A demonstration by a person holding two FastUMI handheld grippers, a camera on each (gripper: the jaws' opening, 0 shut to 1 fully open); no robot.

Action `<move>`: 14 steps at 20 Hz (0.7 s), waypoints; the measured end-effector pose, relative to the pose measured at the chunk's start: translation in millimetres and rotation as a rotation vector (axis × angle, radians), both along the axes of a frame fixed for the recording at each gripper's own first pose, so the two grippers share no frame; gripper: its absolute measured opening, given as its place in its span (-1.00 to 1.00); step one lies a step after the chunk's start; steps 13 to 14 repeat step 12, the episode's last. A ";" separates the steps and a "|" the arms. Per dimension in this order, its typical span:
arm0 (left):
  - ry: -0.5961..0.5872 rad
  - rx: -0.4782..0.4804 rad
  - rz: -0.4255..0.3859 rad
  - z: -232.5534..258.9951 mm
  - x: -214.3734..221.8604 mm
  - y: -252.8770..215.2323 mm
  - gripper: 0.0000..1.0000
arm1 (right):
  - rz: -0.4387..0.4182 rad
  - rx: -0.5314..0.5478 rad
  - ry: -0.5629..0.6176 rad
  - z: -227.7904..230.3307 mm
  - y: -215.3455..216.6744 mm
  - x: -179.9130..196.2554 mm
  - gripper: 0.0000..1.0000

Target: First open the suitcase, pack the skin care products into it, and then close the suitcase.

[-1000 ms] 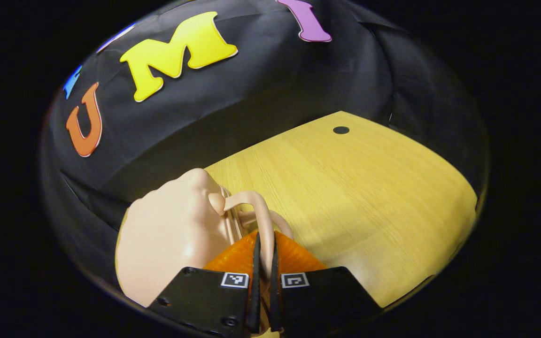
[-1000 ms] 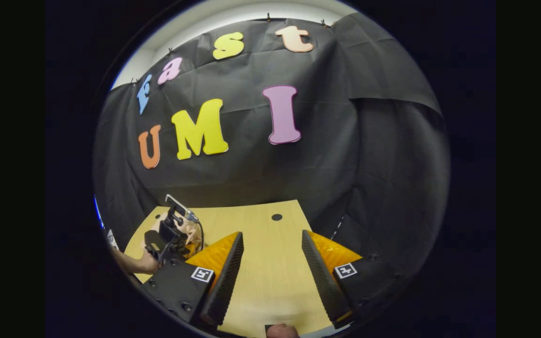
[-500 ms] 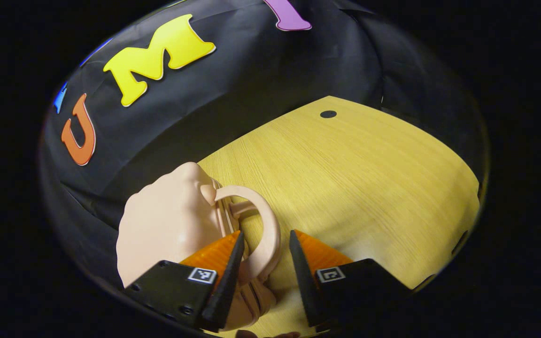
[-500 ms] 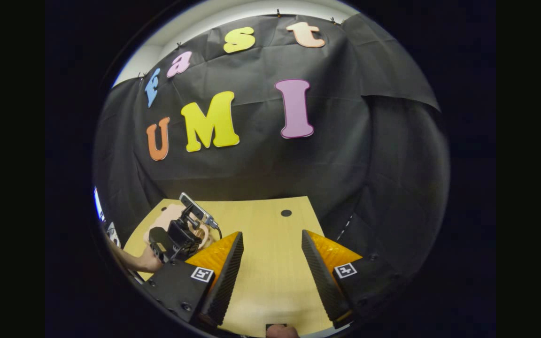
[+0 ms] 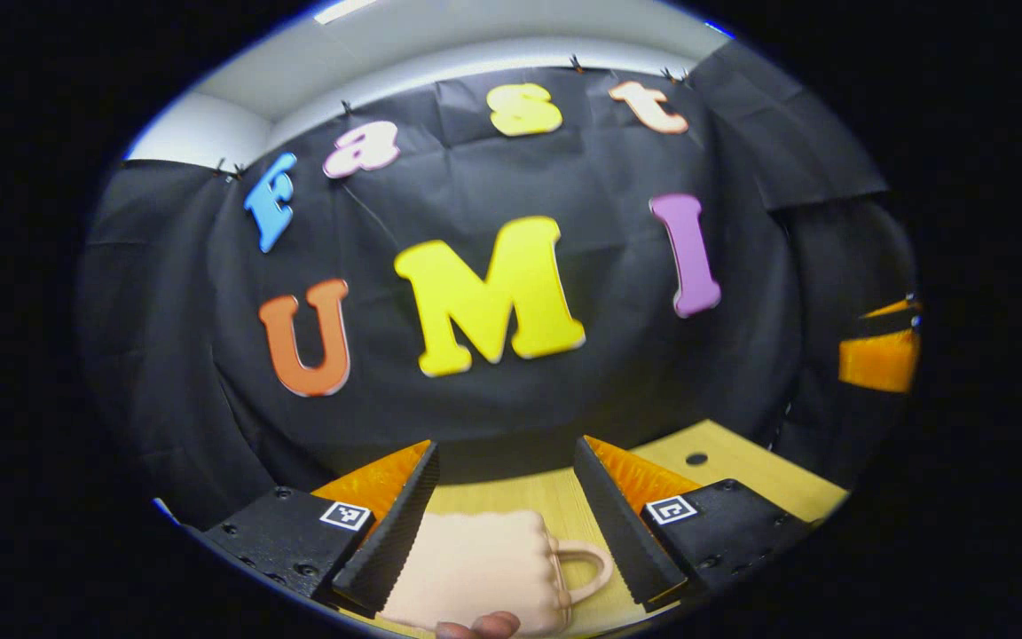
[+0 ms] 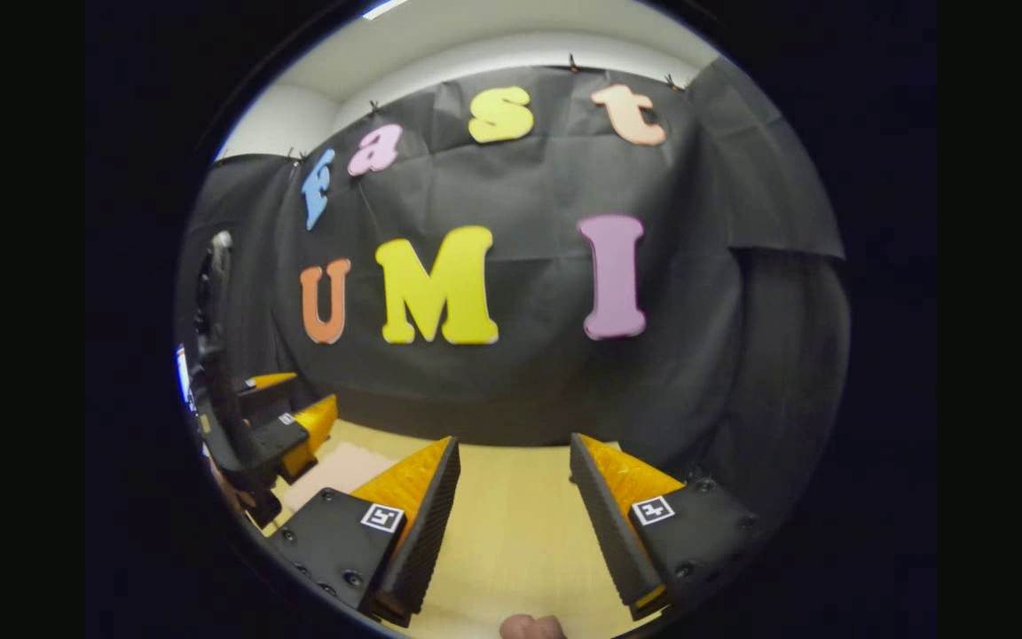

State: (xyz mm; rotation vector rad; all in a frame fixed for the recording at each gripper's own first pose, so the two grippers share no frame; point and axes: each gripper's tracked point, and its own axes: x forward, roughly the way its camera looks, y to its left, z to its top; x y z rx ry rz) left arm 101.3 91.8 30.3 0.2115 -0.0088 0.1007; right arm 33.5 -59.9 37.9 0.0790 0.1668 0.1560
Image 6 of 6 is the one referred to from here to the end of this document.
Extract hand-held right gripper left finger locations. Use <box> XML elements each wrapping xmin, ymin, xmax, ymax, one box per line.
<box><xmin>267</xmin><ymin>435</ymin><xmax>461</xmax><ymax>628</ymax></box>

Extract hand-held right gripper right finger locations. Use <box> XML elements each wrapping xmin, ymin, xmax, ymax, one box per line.
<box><xmin>570</xmin><ymin>432</ymin><xmax>760</xmax><ymax>622</ymax></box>

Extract beige pink suitcase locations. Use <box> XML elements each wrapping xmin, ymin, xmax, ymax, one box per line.
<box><xmin>285</xmin><ymin>441</ymin><xmax>401</xmax><ymax>516</ymax></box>

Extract black backdrop cloth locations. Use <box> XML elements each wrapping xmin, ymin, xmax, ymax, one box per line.
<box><xmin>178</xmin><ymin>58</ymin><xmax>851</xmax><ymax>533</ymax></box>

